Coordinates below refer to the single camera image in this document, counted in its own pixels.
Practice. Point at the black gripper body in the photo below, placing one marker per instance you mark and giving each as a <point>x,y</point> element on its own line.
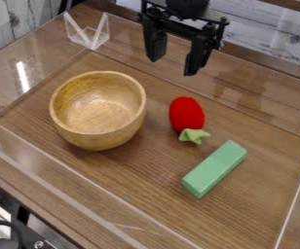
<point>185,18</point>

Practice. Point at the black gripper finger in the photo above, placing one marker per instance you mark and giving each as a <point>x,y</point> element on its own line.
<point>199,55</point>
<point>156,40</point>

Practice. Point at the light wooden bowl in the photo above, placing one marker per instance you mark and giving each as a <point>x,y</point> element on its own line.
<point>98,109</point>

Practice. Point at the green rectangular block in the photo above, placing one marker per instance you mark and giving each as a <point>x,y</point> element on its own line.
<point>213,169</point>

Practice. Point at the red plush strawberry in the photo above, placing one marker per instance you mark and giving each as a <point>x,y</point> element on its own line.
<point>188,119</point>

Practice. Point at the clear acrylic tray walls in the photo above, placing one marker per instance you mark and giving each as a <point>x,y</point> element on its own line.
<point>120,199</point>

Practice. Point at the clear acrylic corner bracket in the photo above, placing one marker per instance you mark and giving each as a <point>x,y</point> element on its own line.
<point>89,37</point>

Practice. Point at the black table leg frame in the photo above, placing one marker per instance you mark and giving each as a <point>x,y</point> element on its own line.
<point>33,240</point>

